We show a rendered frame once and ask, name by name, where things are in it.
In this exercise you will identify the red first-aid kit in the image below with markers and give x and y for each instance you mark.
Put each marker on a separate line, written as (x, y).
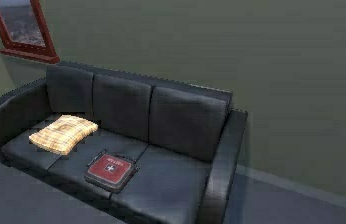
(110, 170)

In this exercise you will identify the black leather sofa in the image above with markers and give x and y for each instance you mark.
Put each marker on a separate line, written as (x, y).
(181, 126)

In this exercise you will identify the yellow plaid pillow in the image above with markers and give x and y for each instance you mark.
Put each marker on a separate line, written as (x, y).
(62, 134)

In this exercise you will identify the red framed window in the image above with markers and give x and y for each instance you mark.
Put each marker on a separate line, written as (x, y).
(22, 23)

